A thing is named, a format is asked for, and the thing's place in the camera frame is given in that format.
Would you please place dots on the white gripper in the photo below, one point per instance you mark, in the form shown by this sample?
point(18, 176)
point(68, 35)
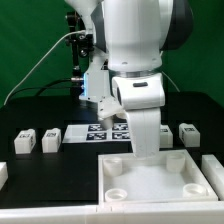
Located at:
point(144, 129)

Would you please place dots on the white square table top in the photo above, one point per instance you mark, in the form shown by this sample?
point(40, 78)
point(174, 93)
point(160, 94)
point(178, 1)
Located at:
point(170, 176)

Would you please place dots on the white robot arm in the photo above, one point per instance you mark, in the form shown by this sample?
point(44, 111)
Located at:
point(123, 40)

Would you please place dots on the white sheet with tags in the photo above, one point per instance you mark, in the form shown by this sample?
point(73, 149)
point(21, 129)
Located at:
point(95, 133)

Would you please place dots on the white right wall rail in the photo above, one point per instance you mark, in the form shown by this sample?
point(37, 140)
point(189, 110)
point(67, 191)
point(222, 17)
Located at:
point(214, 172)

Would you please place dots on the white wall rail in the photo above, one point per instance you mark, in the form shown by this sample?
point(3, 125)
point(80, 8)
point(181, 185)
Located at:
point(214, 172)
point(158, 213)

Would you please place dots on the white front wall rail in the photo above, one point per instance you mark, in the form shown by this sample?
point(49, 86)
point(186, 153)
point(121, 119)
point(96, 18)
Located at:
point(158, 213)

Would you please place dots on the black camera stand pole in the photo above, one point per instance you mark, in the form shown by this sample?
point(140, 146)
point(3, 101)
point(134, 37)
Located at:
point(75, 23)

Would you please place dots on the white left wall block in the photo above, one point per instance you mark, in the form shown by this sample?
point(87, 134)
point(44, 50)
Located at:
point(3, 174)

